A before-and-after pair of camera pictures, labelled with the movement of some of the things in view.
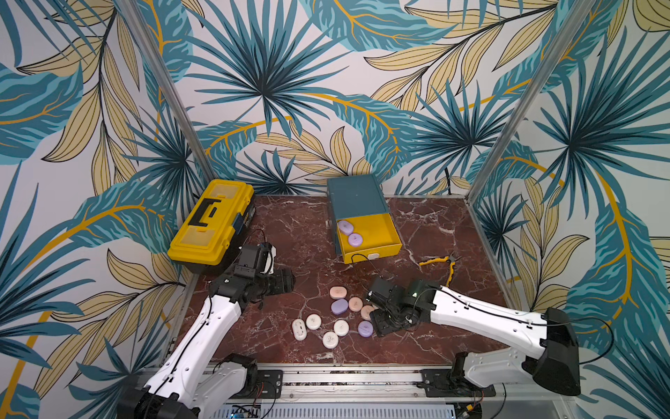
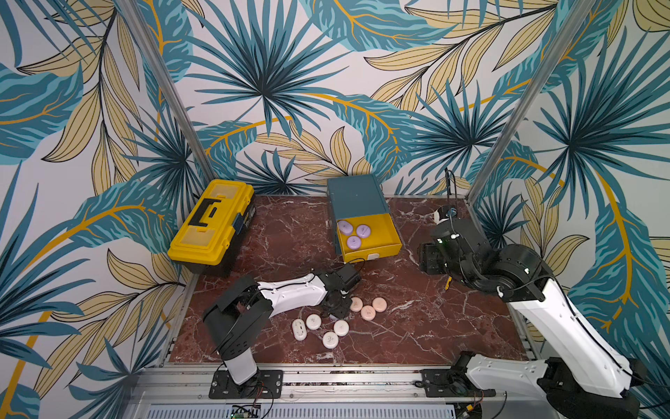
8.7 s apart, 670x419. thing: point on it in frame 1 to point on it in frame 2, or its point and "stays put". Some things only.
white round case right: x=341 y=327 stays put
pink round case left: x=355 y=304 stays put
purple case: x=355 y=239 stays put
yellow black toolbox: x=217 y=228 stays put
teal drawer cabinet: x=353 y=196 stays put
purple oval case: x=345 y=227 stays put
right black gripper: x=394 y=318 to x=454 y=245
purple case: x=365 y=328 to x=363 y=230
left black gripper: x=283 y=282 to x=343 y=312
